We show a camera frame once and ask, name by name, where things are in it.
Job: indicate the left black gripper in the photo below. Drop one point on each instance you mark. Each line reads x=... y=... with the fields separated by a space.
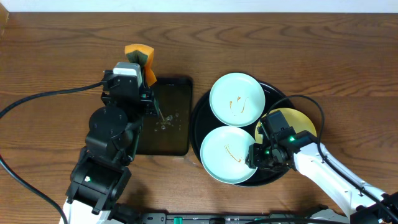
x=148 y=103

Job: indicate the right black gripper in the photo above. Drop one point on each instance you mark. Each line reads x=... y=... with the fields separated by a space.
x=255 y=152

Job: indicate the orange green scrub sponge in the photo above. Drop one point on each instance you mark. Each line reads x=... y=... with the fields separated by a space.
x=142 y=55

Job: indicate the yellow plate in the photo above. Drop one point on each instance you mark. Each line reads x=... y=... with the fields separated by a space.
x=298 y=120

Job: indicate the light blue plate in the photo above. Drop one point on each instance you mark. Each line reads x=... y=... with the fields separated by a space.
x=237 y=99
x=223 y=154

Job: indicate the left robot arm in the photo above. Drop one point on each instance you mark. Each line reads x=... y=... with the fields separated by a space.
x=101 y=173

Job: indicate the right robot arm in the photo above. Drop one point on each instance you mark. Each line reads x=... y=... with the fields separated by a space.
x=360 y=201

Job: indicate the black rectangular water tray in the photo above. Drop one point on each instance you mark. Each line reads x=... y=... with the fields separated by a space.
x=167 y=135

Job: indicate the black round tray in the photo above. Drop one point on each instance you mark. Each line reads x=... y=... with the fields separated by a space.
x=203 y=121

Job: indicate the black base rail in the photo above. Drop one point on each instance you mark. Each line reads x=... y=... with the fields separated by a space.
x=163 y=218

